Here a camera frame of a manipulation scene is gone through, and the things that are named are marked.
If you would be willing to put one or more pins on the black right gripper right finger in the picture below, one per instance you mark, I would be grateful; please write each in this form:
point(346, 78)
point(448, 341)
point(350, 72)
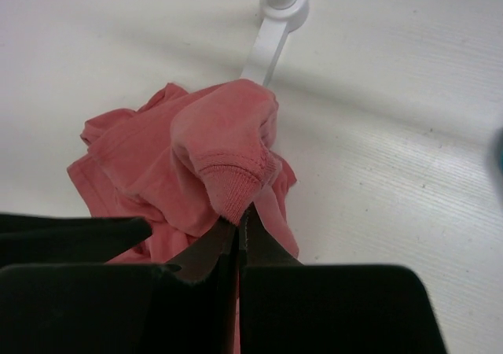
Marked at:
point(289, 307)

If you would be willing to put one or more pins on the white metal clothes rack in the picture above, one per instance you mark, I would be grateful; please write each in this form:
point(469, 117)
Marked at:
point(279, 19)

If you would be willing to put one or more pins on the red t shirt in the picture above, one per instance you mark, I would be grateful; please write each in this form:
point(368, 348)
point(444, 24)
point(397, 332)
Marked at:
point(182, 161)

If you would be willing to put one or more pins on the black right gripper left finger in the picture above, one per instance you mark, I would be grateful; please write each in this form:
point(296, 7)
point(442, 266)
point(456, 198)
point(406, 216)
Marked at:
point(61, 292)

